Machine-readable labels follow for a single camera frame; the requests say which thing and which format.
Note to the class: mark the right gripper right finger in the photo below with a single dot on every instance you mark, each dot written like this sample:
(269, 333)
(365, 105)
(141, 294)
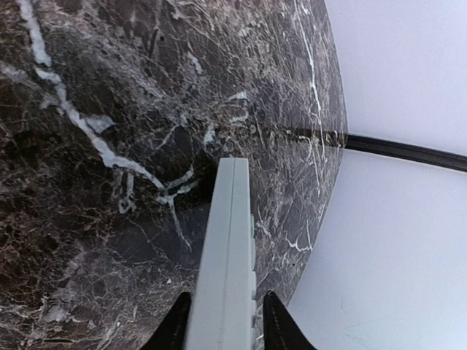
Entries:
(280, 332)

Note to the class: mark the left black frame post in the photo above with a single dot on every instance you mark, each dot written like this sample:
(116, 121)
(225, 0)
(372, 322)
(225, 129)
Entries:
(410, 152)

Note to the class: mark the white remote control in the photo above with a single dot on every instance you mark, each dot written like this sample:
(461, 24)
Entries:
(224, 306)

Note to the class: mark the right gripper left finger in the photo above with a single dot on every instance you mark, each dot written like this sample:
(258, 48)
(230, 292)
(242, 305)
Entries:
(170, 334)

